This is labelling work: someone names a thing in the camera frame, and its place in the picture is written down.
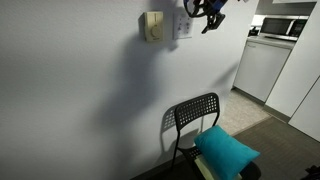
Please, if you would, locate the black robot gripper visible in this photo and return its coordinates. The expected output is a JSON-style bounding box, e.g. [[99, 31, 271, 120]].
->
[[200, 0, 228, 34]]

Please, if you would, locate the small black countertop object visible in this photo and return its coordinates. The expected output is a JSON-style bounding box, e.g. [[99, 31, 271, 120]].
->
[[248, 26, 260, 36]]

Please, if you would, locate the white kitchen cabinet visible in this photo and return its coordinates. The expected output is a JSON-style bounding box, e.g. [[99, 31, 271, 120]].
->
[[233, 37, 295, 102]]

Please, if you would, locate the stainless steel microwave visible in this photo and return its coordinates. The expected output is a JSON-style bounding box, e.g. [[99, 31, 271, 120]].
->
[[260, 15, 309, 41]]

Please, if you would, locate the white door panel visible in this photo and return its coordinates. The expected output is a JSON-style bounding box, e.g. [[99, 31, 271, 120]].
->
[[289, 79, 320, 141]]

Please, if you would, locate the teal pillow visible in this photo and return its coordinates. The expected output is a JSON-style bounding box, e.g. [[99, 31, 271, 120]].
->
[[194, 125, 260, 180]]

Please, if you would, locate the black perforated metal chair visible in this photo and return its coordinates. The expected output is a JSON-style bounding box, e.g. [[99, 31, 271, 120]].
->
[[172, 92, 262, 180]]

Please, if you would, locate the pale yellow cushion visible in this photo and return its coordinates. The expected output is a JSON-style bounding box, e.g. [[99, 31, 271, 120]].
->
[[194, 155, 243, 180]]

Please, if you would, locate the black object bottom right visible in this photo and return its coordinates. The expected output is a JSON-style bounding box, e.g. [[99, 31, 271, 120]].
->
[[301, 165, 320, 180]]

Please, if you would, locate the black blue gripper cable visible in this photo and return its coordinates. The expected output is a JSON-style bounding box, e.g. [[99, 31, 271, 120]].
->
[[182, 0, 208, 19]]

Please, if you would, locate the white double switch plate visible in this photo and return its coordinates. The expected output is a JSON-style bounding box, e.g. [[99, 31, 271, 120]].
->
[[173, 13, 193, 40]]

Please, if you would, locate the beige wall thermostat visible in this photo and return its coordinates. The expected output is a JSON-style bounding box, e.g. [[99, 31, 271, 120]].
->
[[144, 11, 163, 42]]

